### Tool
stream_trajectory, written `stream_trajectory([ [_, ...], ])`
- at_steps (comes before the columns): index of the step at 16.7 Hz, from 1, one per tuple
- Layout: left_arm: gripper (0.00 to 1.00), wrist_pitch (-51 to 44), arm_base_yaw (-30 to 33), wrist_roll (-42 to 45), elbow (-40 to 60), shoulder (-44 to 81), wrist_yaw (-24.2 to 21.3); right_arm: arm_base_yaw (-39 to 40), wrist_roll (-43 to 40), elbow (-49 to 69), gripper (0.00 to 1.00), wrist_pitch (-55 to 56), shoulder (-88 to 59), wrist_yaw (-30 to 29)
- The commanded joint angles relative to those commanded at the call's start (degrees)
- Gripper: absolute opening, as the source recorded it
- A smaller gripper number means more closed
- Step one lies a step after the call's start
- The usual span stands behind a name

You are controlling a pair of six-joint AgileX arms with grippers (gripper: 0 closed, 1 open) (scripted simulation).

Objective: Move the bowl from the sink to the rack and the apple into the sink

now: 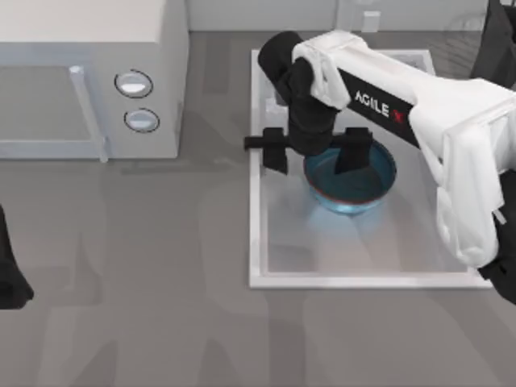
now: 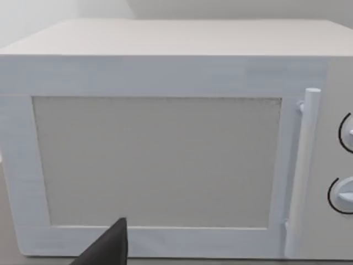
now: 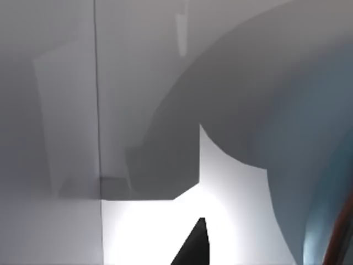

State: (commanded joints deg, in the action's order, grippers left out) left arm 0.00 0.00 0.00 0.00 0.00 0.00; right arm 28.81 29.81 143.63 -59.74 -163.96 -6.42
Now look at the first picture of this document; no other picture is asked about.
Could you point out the blue glass bowl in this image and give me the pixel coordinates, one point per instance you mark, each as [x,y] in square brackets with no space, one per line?
[354,189]

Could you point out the white sink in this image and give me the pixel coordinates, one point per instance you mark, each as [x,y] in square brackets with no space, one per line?
[346,250]

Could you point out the small pale grey block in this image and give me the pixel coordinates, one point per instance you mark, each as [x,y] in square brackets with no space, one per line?
[371,22]

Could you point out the small round microwave knob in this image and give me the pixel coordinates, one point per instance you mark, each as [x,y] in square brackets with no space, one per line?
[141,120]

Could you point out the pale microwave oven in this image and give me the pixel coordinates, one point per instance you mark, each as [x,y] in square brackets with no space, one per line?
[169,60]

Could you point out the large round microwave knob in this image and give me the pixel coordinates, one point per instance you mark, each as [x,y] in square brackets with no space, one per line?
[133,84]

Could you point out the dark grey cabinet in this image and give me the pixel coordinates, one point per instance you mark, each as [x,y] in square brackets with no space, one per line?
[498,40]

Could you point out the microwave glass door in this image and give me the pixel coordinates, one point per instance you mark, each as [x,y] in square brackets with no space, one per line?
[40,105]

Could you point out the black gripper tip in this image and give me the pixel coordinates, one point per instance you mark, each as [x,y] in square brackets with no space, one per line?
[10,266]

